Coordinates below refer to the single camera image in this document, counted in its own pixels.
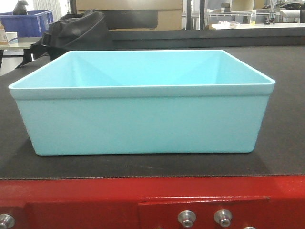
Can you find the light blue plastic bin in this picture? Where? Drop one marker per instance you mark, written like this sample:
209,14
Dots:
134,102

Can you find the black conveyor belt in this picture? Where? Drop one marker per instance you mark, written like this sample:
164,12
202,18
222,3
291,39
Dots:
280,147

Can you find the cardboard box stack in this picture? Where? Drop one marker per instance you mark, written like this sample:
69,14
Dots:
137,15

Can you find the black backpack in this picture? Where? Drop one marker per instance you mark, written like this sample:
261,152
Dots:
87,31

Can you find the silver bolt centre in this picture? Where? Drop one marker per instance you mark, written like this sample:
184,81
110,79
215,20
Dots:
187,218

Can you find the silver bolt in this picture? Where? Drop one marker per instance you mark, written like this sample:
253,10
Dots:
223,218
6,221
187,218

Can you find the silver bolt right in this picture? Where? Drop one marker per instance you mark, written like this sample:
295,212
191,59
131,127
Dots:
223,218

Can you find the yellow liquid bottle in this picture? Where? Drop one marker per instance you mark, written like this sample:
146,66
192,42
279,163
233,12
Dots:
253,18

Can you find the blue crate on table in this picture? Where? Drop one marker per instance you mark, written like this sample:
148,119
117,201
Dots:
34,24

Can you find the white paper cup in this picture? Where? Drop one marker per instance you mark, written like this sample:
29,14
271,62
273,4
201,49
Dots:
12,37

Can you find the silver bolt left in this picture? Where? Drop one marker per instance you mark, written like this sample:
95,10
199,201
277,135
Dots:
6,221

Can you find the red conveyor frame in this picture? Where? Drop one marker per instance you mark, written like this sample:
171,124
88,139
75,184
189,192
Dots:
271,202

